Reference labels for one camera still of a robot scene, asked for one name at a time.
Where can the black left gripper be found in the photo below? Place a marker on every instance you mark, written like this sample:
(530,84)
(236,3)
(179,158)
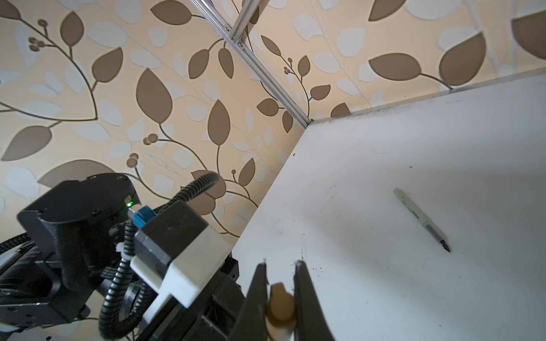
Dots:
(211,316)

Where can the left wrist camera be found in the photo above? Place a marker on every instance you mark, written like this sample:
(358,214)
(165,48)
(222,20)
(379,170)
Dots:
(176,254)

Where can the brown pen cap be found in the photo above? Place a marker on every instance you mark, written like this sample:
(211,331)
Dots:
(281,315)

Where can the green pen uncapped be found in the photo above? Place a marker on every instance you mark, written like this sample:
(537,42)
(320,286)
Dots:
(424,220)

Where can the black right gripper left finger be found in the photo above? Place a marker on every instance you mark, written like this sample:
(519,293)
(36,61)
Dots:
(251,322)

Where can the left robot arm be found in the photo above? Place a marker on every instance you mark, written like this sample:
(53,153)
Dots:
(79,239)

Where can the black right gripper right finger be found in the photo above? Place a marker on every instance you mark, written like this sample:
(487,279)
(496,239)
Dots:
(311,323)

